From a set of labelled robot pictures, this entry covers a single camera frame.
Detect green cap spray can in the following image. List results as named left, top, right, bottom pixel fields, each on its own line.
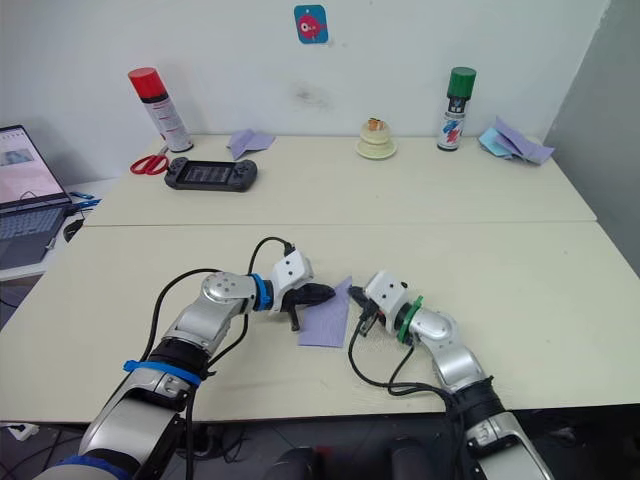
left=436, top=66, right=478, bottom=152

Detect cream stacked round toy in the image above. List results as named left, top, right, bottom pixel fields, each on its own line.
left=355, top=116, right=400, bottom=161

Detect crumpled purple paper sheet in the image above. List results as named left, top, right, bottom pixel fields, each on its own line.
left=491, top=115, right=558, bottom=168

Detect blue fish wall sticker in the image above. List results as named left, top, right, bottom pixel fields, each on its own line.
left=292, top=3, right=331, bottom=46

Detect red cap spray can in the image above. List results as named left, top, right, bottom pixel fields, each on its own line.
left=127, top=66, right=195, bottom=154

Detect red handled scissors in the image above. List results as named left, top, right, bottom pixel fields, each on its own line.
left=129, top=145, right=172, bottom=176

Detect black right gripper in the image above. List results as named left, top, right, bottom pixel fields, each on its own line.
left=347, top=284, right=387, bottom=338

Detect purple paper sheet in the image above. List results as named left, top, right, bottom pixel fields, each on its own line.
left=297, top=275, right=354, bottom=350
left=491, top=115, right=558, bottom=168

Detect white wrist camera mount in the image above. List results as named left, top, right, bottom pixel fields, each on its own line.
left=363, top=269, right=414, bottom=327
left=269, top=249, right=316, bottom=302

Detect crumpled blue paper sheet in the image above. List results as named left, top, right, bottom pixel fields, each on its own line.
left=477, top=126, right=517, bottom=161

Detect purple paper airplane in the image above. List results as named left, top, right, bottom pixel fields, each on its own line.
left=226, top=128, right=277, bottom=162

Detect open grey laptop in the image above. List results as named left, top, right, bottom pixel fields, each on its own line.
left=0, top=124, right=77, bottom=272

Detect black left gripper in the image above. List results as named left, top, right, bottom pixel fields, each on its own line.
left=279, top=282, right=337, bottom=333

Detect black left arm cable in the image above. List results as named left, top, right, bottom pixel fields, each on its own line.
left=139, top=236, right=299, bottom=480

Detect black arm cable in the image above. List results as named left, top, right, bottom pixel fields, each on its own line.
left=139, top=236, right=299, bottom=480
left=346, top=317, right=474, bottom=451

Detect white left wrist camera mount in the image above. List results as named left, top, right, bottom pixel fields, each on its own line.
left=269, top=249, right=316, bottom=302

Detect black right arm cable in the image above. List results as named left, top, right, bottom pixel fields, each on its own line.
left=346, top=317, right=474, bottom=451

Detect blue plastic clip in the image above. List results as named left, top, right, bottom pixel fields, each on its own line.
left=69, top=190, right=103, bottom=212

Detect white power strip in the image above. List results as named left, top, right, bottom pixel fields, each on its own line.
left=0, top=421, right=39, bottom=442

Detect black computer mouse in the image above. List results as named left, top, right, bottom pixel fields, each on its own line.
left=62, top=216, right=87, bottom=244

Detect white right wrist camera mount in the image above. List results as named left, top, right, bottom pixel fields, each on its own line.
left=363, top=269, right=414, bottom=327

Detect black handheld game console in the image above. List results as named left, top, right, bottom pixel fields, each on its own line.
left=163, top=156, right=260, bottom=193

